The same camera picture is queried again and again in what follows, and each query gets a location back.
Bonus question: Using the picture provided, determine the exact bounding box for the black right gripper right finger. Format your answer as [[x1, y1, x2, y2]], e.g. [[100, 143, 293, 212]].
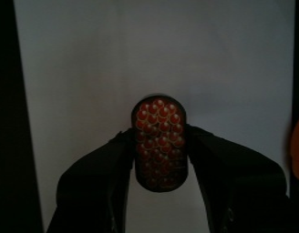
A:
[[183, 123, 299, 233]]

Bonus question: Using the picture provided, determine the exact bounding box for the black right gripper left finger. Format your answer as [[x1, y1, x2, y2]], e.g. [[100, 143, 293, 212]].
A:
[[45, 128, 138, 233]]

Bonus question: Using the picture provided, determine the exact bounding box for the salmon roe sushi toy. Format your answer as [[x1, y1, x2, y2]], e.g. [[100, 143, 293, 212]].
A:
[[130, 95, 190, 193]]

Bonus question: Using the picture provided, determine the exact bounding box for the white cutting board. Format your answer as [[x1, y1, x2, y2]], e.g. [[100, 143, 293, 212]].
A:
[[12, 0, 297, 233]]

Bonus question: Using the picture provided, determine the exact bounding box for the orange toy food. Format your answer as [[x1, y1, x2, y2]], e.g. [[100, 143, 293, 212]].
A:
[[289, 112, 299, 184]]

